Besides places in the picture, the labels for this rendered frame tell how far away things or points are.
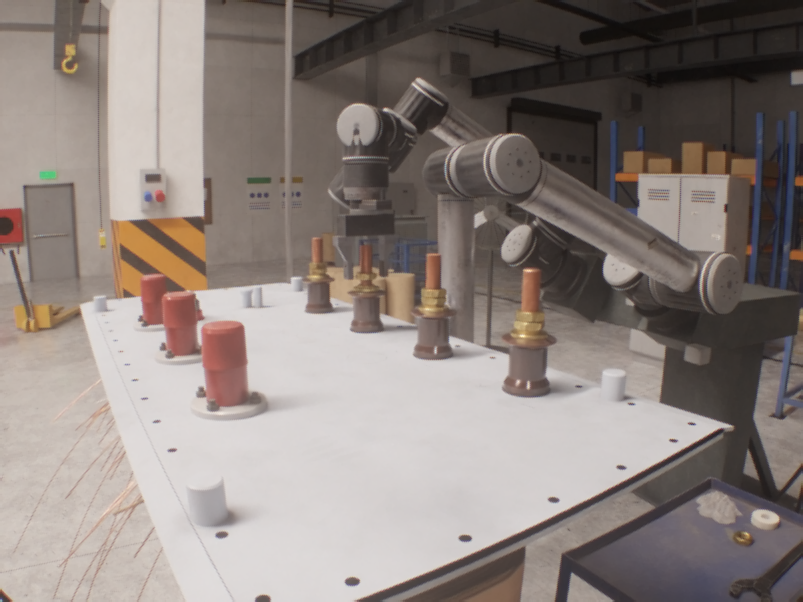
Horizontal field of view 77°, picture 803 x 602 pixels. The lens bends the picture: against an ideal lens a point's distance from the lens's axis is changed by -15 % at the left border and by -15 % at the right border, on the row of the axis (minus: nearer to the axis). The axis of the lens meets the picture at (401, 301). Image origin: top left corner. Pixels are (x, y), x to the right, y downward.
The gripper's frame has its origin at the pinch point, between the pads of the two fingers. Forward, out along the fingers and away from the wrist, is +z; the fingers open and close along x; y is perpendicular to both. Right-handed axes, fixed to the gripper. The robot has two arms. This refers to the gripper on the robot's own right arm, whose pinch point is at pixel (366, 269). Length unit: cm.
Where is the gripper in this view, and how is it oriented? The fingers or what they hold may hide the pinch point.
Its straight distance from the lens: 140.2
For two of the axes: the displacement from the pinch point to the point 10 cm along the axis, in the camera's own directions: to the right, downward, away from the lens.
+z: 0.0, 9.8, 1.8
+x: -8.6, 0.9, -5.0
